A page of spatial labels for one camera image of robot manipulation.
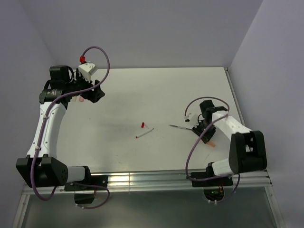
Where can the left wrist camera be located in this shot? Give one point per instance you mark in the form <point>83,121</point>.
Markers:
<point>86,69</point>

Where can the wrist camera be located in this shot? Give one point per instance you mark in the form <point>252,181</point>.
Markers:
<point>193,120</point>
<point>86,69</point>

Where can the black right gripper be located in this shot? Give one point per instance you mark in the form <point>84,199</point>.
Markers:
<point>206,137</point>

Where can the aluminium rail frame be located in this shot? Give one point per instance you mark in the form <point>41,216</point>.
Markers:
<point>146,176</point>

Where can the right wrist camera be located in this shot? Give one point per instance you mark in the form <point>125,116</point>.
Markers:
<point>193,120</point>

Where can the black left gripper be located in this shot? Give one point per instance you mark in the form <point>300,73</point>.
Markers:
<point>95,95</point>

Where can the purple ballpoint pen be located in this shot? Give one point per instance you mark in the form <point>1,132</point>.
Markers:
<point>180,127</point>

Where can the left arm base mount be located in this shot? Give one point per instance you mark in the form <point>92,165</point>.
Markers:
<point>85,193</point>

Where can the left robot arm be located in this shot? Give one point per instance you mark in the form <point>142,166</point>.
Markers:
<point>40,167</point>

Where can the white pen with red tip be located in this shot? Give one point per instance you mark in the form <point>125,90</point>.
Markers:
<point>143,134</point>

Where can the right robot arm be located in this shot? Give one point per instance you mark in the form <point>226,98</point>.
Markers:
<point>247,150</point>

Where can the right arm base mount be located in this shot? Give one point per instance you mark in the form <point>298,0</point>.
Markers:
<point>215,191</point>

